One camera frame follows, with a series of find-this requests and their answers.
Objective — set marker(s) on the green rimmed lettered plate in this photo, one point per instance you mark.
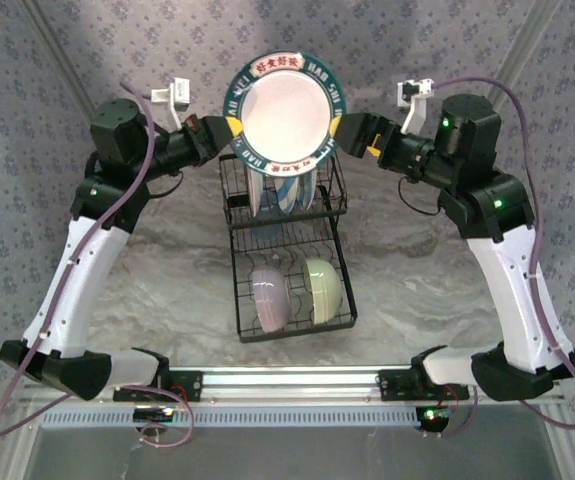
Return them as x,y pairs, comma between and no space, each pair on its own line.
284,110

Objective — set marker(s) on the blue white striped plate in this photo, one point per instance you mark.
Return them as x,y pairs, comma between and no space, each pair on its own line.
287,192

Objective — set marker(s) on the pale green bowl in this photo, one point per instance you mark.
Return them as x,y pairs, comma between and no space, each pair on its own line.
324,292

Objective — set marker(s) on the purple bowl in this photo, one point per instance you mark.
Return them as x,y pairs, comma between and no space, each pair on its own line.
269,300

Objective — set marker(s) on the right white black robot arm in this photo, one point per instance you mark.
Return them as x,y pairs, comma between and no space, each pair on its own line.
512,290

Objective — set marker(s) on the left small circuit board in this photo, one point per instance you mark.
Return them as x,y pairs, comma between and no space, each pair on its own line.
154,414

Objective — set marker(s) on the small circuit board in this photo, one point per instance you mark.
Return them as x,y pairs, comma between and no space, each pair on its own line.
154,414
432,417

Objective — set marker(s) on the right small circuit board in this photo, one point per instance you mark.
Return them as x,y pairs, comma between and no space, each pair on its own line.
432,417

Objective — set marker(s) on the aluminium frame post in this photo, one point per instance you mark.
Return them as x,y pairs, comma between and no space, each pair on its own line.
58,50
532,40

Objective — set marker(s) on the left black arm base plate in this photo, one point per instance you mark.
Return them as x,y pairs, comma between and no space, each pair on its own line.
192,385

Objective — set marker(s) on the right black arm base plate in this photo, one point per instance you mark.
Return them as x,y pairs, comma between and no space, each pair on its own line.
389,385

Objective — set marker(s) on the aluminium mounting rail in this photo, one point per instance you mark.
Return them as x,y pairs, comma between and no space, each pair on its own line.
287,382

